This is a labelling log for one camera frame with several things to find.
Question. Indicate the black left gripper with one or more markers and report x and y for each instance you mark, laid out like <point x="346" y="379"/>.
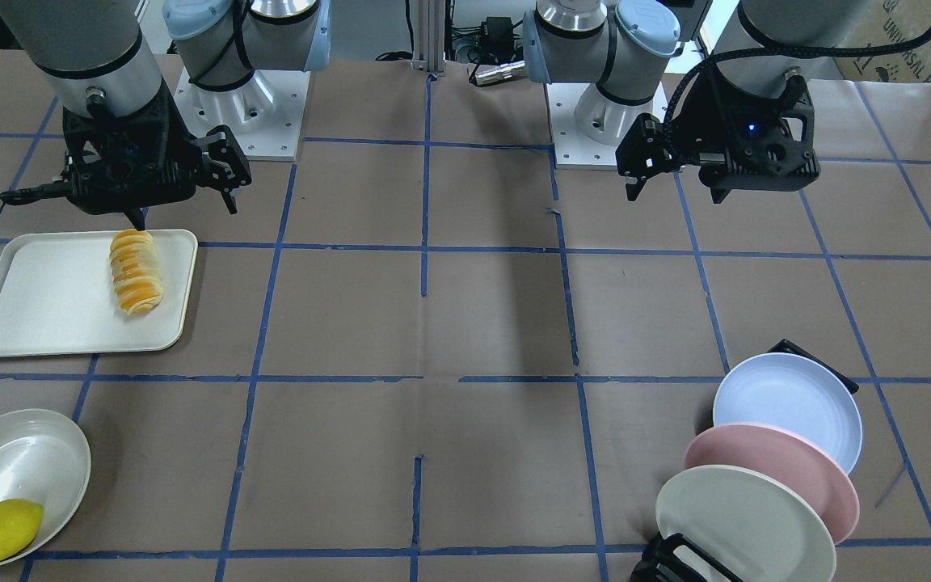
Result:
<point x="701" y="129"/>

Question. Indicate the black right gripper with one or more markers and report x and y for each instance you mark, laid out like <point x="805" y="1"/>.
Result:
<point x="177" y="151"/>

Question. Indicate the sliced orange bread loaf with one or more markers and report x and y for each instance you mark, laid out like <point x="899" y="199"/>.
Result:
<point x="136" y="272"/>

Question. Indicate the light blue plate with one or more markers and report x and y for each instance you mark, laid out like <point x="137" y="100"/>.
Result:
<point x="789" y="391"/>

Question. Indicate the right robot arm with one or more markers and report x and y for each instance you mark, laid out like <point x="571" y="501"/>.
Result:
<point x="95" y="56"/>

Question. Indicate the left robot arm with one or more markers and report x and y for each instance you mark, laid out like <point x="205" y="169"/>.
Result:
<point x="624" y="48"/>

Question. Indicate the pink plate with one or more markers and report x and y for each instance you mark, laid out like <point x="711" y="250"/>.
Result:
<point x="791" y="459"/>

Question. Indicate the cream plate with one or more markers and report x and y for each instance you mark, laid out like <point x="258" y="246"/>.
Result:
<point x="752" y="524"/>

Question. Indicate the cream rectangular tray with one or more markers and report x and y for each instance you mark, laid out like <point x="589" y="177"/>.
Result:
<point x="57" y="297"/>

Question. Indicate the silver cylindrical connector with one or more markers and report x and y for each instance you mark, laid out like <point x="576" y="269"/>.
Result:
<point x="498" y="74"/>

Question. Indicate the black power adapter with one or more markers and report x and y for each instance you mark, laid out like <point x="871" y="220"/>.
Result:
<point x="497" y="34"/>

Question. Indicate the cream shallow bowl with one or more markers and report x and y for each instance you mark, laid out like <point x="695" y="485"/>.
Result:
<point x="44" y="459"/>

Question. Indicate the black dish rack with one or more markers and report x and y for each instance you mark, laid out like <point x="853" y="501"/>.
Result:
<point x="676" y="558"/>

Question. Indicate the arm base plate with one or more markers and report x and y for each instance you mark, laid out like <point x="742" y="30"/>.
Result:
<point x="265" y="115"/>
<point x="587" y="128"/>

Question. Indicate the aluminium frame post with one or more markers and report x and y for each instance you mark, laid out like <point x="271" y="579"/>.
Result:
<point x="428" y="22"/>

